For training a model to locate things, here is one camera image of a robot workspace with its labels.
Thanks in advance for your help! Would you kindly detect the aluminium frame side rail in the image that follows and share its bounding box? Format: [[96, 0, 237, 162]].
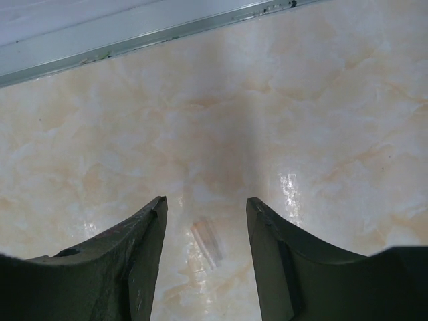
[[1, 1, 309, 87]]

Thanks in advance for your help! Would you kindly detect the white pen near gripper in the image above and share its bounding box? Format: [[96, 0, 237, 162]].
[[191, 217, 223, 270]]

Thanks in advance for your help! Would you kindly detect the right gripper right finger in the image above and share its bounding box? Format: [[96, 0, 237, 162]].
[[246, 197, 427, 320]]

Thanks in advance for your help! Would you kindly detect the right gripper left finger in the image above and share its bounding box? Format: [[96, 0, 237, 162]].
[[1, 196, 167, 320]]

